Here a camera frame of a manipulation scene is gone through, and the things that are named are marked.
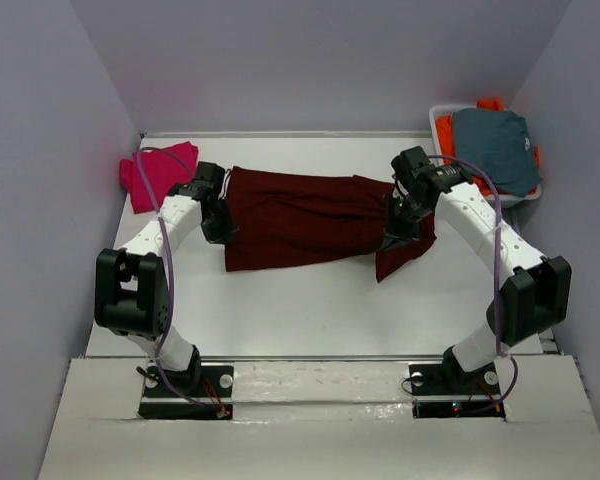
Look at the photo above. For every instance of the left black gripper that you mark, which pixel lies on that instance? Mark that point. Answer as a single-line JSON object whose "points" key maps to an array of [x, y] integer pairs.
{"points": [[225, 234]]}

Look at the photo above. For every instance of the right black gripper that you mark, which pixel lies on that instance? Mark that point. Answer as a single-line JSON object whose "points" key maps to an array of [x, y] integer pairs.
{"points": [[393, 231]]}

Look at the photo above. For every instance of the dark red t shirt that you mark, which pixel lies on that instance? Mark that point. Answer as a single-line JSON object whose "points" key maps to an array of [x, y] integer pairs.
{"points": [[287, 220]]}

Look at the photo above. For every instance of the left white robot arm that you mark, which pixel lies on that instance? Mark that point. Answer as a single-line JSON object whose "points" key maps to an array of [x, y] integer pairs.
{"points": [[134, 284]]}

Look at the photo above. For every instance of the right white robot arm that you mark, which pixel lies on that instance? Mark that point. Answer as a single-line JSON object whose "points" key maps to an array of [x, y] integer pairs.
{"points": [[531, 290]]}

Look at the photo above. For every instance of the orange t shirt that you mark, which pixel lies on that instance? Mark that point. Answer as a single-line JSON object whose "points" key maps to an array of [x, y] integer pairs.
{"points": [[444, 127]]}

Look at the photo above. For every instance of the folded pink t shirt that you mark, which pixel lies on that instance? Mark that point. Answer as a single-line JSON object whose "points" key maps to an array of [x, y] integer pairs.
{"points": [[163, 171]]}

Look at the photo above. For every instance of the teal blue t shirt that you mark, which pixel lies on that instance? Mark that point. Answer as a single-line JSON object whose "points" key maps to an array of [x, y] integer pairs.
{"points": [[500, 145]]}

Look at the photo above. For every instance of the white laundry basket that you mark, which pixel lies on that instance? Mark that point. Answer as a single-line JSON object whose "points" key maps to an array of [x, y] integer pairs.
{"points": [[439, 111]]}

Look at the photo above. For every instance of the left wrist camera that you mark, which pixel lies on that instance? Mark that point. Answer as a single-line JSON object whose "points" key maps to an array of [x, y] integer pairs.
{"points": [[210, 176]]}

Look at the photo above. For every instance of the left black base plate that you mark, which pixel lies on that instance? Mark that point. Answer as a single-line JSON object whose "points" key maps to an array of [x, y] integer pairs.
{"points": [[210, 400]]}

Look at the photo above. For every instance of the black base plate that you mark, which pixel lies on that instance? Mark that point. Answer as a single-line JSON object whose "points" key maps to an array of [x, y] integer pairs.
{"points": [[434, 398], [210, 400]]}

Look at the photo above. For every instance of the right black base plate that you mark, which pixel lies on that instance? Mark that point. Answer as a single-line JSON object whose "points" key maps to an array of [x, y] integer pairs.
{"points": [[434, 398]]}

